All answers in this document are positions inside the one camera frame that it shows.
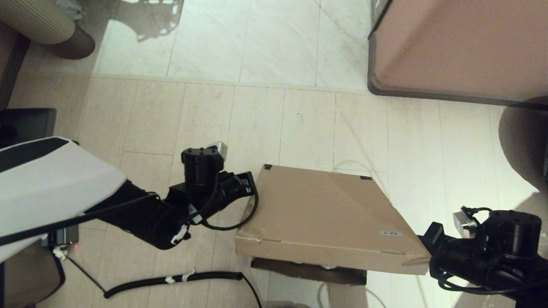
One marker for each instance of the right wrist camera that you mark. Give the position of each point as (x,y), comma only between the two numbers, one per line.
(509,231)

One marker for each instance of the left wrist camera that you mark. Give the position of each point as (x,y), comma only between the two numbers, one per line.
(201,164)

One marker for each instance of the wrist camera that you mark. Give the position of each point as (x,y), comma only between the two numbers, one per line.
(509,231)
(201,164)

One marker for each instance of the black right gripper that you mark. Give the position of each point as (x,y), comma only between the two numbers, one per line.
(454,256)

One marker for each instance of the grey crumpled cloth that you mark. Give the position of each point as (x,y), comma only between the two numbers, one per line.
(70,8)

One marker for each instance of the black corrugated conduit, two tapes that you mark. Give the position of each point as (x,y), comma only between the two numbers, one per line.
(171,280)

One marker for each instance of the grey black power supply box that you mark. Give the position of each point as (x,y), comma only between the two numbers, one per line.
(64,235)

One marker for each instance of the dark grey floor mat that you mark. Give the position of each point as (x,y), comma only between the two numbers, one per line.
(25,122)

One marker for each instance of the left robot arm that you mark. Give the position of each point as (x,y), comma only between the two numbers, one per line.
(51,184)

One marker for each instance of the pink cabinet with grey base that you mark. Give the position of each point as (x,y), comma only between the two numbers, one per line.
(462,42)

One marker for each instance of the beige ribbed round stool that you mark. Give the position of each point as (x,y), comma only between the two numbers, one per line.
(34,21)

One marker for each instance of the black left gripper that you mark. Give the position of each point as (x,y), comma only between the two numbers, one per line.
(214,194)

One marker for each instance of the brown cardboard shoe box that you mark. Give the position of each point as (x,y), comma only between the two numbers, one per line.
(325,214)

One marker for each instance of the dark brown wooden furniture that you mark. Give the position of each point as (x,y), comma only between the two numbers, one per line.
(8,64)

